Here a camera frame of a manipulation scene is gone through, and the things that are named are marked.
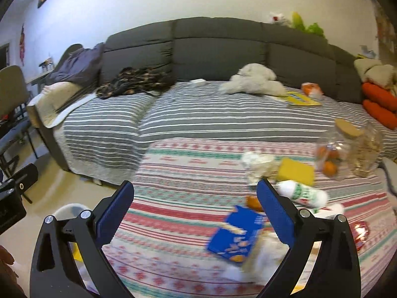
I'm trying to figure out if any beige blanket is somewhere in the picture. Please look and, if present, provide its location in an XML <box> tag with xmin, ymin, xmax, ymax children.
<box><xmin>354</xmin><ymin>59</ymin><xmax>396</xmax><ymax>96</ymax></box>

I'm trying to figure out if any orange tangerine left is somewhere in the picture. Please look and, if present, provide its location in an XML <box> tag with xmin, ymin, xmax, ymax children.
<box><xmin>316</xmin><ymin>145</ymin><xmax>328</xmax><ymax>159</ymax></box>

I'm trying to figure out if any purple jacket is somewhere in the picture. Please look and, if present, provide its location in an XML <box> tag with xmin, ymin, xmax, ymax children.
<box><xmin>46</xmin><ymin>42</ymin><xmax>105</xmax><ymax>87</ymax></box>

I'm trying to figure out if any orange snack packet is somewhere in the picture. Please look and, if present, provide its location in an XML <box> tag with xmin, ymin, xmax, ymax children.
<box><xmin>301</xmin><ymin>82</ymin><xmax>323</xmax><ymax>100</ymax></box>

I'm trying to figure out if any side table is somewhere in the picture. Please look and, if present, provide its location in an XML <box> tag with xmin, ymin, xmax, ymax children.
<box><xmin>26</xmin><ymin>57</ymin><xmax>55</xmax><ymax>85</ymax></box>

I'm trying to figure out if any white rabbit toy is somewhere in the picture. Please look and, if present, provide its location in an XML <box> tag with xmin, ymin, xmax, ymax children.
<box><xmin>269</xmin><ymin>11</ymin><xmax>291</xmax><ymax>27</ymax></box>

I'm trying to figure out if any cream pillow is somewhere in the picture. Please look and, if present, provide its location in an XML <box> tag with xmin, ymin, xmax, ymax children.
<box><xmin>27</xmin><ymin>81</ymin><xmax>96</xmax><ymax>128</ymax></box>

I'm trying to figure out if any upper orange cushion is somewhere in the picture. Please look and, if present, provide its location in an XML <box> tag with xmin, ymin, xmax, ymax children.
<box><xmin>361</xmin><ymin>82</ymin><xmax>397</xmax><ymax>112</ymax></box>

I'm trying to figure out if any white milk bottle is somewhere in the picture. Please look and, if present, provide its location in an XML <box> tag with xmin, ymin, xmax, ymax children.
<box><xmin>275</xmin><ymin>180</ymin><xmax>328</xmax><ymax>209</ymax></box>
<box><xmin>312</xmin><ymin>203</ymin><xmax>344</xmax><ymax>219</ymax></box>

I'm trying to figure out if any white charger adapter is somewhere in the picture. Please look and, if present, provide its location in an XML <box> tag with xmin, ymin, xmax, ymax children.
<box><xmin>189</xmin><ymin>79</ymin><xmax>207</xmax><ymax>87</ymax></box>

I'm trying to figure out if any green plush toy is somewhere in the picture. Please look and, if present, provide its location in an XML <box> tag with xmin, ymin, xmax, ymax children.
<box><xmin>305</xmin><ymin>22</ymin><xmax>325</xmax><ymax>38</ymax></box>

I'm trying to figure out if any white plush toy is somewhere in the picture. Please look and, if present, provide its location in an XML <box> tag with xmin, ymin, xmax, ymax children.
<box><xmin>219</xmin><ymin>63</ymin><xmax>287</xmax><ymax>97</ymax></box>

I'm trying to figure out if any dark plaid shirt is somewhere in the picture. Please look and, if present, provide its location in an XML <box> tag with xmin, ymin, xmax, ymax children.
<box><xmin>96</xmin><ymin>67</ymin><xmax>175</xmax><ymax>100</ymax></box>

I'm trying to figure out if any patterned tablecloth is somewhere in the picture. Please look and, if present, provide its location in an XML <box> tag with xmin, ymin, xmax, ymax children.
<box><xmin>74</xmin><ymin>137</ymin><xmax>395</xmax><ymax>298</ymax></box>

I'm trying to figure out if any blue biscuit box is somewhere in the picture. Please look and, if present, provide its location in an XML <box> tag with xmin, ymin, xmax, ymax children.
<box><xmin>207</xmin><ymin>206</ymin><xmax>265</xmax><ymax>264</ymax></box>

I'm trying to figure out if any bookshelf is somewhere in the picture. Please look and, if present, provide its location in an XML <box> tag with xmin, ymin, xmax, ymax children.
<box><xmin>371</xmin><ymin>0</ymin><xmax>396</xmax><ymax>66</ymax></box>

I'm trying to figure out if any plastic jar of snacks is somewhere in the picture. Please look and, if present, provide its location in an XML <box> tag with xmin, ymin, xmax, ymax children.
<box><xmin>349</xmin><ymin>122</ymin><xmax>383</xmax><ymax>177</ymax></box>

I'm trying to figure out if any orange peel wrapper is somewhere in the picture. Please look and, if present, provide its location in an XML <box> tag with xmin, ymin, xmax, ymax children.
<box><xmin>246</xmin><ymin>196</ymin><xmax>264</xmax><ymax>212</ymax></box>

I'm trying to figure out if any orange tangerine right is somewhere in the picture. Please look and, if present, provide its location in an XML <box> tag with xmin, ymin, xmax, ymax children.
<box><xmin>327</xmin><ymin>149</ymin><xmax>340</xmax><ymax>160</ymax></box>

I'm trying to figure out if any dark grey sofa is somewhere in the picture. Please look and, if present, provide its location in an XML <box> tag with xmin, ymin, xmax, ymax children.
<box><xmin>57</xmin><ymin>16</ymin><xmax>365</xmax><ymax>107</ymax></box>

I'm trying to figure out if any glass jar with cork lid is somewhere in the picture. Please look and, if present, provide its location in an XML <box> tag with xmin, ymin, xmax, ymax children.
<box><xmin>315</xmin><ymin>118</ymin><xmax>362</xmax><ymax>180</ymax></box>

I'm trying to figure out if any white trash bin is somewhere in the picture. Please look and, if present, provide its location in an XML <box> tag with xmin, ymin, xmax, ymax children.
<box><xmin>50</xmin><ymin>202</ymin><xmax>100</xmax><ymax>296</ymax></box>

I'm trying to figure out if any orange tangerine front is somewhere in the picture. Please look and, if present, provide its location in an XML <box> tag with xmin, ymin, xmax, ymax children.
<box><xmin>322</xmin><ymin>161</ymin><xmax>338</xmax><ymax>178</ymax></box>

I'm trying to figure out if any grey striped sofa cover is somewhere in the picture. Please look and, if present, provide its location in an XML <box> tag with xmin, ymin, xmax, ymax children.
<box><xmin>52</xmin><ymin>80</ymin><xmax>397</xmax><ymax>187</ymax></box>

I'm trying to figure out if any orange tangerine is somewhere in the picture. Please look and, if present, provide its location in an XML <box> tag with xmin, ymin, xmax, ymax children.
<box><xmin>322</xmin><ymin>161</ymin><xmax>338</xmax><ymax>178</ymax></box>
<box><xmin>327</xmin><ymin>149</ymin><xmax>340</xmax><ymax>160</ymax></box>
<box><xmin>316</xmin><ymin>145</ymin><xmax>328</xmax><ymax>159</ymax></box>

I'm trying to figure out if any orange cushion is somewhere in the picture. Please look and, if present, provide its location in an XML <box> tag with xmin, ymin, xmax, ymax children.
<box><xmin>361</xmin><ymin>82</ymin><xmax>397</xmax><ymax>112</ymax></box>
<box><xmin>363</xmin><ymin>100</ymin><xmax>397</xmax><ymax>130</ymax></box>

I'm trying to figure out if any yellow sponge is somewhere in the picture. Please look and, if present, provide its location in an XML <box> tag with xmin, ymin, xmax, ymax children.
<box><xmin>276</xmin><ymin>158</ymin><xmax>315</xmax><ymax>186</ymax></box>

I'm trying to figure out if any person hand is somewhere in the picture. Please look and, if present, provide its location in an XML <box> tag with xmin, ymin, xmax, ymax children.
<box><xmin>0</xmin><ymin>246</ymin><xmax>26</xmax><ymax>298</ymax></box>

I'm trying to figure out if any white paper carton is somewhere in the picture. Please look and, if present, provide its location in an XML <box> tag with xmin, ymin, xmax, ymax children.
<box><xmin>221</xmin><ymin>231</ymin><xmax>289</xmax><ymax>285</ymax></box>

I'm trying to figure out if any red wall ornament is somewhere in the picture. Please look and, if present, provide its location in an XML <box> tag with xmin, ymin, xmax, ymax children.
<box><xmin>19</xmin><ymin>25</ymin><xmax>25</xmax><ymax>65</ymax></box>

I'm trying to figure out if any red snack bag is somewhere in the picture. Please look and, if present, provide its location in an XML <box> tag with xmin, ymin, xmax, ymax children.
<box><xmin>351</xmin><ymin>221</ymin><xmax>370</xmax><ymax>252</ymax></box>

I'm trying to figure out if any white tissue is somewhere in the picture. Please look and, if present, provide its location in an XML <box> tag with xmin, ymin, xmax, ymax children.
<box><xmin>241</xmin><ymin>151</ymin><xmax>279</xmax><ymax>186</ymax></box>

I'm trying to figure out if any yellow book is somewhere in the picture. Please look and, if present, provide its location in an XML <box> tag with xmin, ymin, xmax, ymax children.
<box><xmin>275</xmin><ymin>91</ymin><xmax>322</xmax><ymax>106</ymax></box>

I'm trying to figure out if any lower orange cushion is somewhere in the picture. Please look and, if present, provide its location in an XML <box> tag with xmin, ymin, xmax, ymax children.
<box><xmin>363</xmin><ymin>100</ymin><xmax>397</xmax><ymax>130</ymax></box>

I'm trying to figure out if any yellow corn plush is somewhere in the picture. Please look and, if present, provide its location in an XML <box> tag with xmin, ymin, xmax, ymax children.
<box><xmin>291</xmin><ymin>11</ymin><xmax>306</xmax><ymax>32</ymax></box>

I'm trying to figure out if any grey chair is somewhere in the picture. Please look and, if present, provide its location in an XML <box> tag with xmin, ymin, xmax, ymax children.
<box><xmin>1</xmin><ymin>65</ymin><xmax>38</xmax><ymax>178</ymax></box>

